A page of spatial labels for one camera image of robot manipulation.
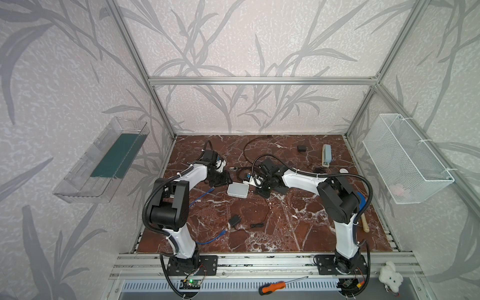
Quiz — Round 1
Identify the black ethernet cable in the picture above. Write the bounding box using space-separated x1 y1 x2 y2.
242 135 278 164

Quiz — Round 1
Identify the thin black power cord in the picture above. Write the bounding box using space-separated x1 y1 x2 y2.
232 194 271 231

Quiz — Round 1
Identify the black network switch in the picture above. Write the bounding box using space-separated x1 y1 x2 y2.
272 184 289 195

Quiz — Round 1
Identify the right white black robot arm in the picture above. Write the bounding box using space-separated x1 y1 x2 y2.
248 154 373 275

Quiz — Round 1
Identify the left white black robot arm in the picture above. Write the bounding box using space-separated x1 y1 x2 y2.
142 150 232 274

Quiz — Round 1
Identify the black power adapter cube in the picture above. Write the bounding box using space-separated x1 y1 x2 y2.
228 214 241 229

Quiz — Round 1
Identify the grey brush block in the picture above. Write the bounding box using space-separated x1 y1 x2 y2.
322 144 333 168

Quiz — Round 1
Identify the green circuit board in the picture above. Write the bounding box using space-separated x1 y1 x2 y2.
179 279 203 290

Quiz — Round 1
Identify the pink item in basket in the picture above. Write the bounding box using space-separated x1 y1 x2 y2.
389 184 408 198

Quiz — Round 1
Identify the white plush toy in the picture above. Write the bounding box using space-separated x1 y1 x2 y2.
379 261 404 293

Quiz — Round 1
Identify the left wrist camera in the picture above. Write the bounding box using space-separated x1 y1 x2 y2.
215 159 226 173

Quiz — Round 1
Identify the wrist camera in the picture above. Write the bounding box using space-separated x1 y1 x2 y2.
215 159 226 173
243 174 264 188

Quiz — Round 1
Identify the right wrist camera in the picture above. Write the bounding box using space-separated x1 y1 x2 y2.
243 174 264 188

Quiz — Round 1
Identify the blue ethernet cable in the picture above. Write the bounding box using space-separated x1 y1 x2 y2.
189 187 228 246

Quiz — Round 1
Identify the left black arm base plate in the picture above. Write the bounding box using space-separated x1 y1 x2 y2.
167 255 218 276

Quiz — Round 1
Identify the wooden handle blue tool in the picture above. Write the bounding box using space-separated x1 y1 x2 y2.
357 192 370 233

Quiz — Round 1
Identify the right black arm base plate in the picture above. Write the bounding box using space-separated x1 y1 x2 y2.
313 254 369 276

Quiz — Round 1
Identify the orange handled screwdriver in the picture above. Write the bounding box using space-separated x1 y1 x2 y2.
258 276 308 296

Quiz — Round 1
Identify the clear plastic wall tray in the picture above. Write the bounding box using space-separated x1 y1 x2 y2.
53 117 150 204

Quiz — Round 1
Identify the white wire mesh basket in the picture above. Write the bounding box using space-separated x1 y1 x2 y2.
362 114 455 205

